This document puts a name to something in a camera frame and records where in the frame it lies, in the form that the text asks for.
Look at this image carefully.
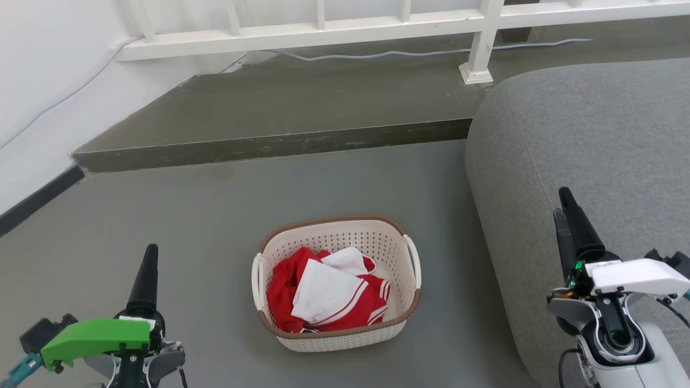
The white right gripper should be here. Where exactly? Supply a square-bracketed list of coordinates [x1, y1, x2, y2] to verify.
[553, 186, 690, 299]

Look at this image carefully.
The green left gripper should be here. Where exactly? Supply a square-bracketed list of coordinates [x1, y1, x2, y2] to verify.
[40, 244, 165, 373]

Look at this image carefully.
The cream laundry basket brown rim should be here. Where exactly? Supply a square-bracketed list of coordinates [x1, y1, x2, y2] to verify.
[251, 216, 422, 353]

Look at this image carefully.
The grey fabric sofa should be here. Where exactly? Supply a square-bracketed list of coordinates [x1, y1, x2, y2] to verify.
[464, 57, 690, 388]

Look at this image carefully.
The black baseboard strip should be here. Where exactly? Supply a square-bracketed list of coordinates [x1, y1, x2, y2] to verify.
[0, 164, 86, 238]

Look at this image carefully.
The red and white garment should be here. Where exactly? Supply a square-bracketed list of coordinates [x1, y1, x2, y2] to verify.
[266, 246, 392, 334]

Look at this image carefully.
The white railing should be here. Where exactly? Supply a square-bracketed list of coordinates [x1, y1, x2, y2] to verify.
[115, 0, 690, 86]

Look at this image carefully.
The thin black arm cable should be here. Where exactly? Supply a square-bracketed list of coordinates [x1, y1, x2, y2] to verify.
[557, 348, 582, 388]

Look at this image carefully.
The teal plug left camera cable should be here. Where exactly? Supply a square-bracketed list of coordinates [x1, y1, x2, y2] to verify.
[0, 352, 43, 388]

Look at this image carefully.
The pale blue wall cable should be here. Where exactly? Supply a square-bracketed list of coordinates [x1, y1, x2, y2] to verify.
[0, 35, 144, 151]

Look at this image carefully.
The pale blue floor cable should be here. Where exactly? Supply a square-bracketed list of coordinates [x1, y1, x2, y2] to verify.
[266, 38, 594, 62]

